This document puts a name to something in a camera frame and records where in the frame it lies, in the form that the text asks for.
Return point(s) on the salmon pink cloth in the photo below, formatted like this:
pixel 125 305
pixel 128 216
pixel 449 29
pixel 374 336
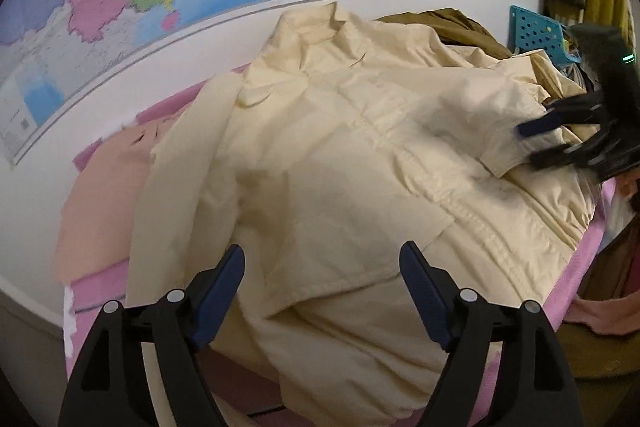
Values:
pixel 610 317

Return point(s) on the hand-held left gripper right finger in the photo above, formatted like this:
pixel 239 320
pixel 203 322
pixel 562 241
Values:
pixel 425 292

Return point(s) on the blue perforated plastic basket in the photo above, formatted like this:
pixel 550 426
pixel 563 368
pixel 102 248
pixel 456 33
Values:
pixel 535 32

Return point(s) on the olive brown garment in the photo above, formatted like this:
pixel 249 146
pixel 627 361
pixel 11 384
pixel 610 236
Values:
pixel 460 27

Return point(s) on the pink bed sheet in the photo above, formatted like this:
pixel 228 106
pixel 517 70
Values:
pixel 235 382

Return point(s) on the dark brown cloth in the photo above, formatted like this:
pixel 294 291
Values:
pixel 615 267

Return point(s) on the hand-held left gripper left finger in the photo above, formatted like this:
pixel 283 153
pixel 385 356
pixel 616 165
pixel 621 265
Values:
pixel 220 297

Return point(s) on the cream jacket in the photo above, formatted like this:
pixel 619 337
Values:
pixel 350 157

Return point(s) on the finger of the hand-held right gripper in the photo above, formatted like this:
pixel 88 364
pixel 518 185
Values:
pixel 532 128
pixel 555 157

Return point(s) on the peach pink cloth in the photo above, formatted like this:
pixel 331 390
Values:
pixel 100 207

